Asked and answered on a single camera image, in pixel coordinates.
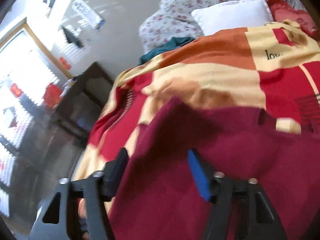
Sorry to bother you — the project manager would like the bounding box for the red bag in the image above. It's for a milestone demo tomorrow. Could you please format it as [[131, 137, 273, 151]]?
[[44, 84, 63, 108]]

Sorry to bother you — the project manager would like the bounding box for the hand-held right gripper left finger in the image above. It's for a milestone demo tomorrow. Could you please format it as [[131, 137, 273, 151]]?
[[27, 147, 129, 240]]

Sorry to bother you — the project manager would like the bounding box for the dark wooden side table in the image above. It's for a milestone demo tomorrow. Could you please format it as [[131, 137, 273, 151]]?
[[50, 62, 115, 148]]

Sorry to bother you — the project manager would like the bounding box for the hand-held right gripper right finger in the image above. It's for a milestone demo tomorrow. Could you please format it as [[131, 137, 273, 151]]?
[[187, 149, 288, 240]]

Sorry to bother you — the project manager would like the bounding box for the white pillow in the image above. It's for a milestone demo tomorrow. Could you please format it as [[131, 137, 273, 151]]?
[[190, 0, 274, 36]]

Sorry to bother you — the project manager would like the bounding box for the floral quilt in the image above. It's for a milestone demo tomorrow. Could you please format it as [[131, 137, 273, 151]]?
[[139, 0, 307, 53]]

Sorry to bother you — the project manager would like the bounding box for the maroon fleece garment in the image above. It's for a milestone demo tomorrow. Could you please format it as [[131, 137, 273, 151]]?
[[109, 96, 320, 240]]

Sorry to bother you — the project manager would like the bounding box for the window with wooden frame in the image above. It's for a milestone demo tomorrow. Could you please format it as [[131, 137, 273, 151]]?
[[0, 17, 73, 218]]

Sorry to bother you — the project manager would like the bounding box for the teal cloth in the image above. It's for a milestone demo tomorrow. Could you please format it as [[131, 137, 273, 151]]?
[[138, 37, 195, 65]]

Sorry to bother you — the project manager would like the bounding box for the wall calendar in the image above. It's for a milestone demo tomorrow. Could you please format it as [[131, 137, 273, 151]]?
[[71, 0, 105, 30]]

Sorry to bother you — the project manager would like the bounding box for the red ruffled pillow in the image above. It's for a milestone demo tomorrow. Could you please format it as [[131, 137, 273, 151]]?
[[267, 0, 320, 40]]

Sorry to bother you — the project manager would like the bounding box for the orange red cream printed blanket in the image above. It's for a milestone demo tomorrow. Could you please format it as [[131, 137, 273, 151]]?
[[74, 20, 320, 220]]

